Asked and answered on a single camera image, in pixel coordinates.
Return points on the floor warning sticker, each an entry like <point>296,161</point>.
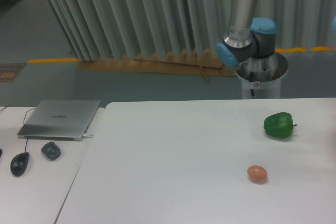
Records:
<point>9,71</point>

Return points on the silver closed laptop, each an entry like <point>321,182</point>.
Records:
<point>60,119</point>

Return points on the black earbuds case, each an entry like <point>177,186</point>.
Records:
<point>51,151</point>

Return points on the black computer mouse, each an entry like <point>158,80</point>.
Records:
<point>19,164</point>

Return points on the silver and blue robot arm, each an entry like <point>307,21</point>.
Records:
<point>257,27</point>

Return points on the brown egg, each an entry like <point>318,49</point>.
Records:
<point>257,173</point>

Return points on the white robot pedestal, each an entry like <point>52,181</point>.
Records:
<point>261,77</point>

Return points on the pale green pleated curtain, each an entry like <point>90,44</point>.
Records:
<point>104,28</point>

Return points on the green bell pepper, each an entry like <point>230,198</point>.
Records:
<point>279,125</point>

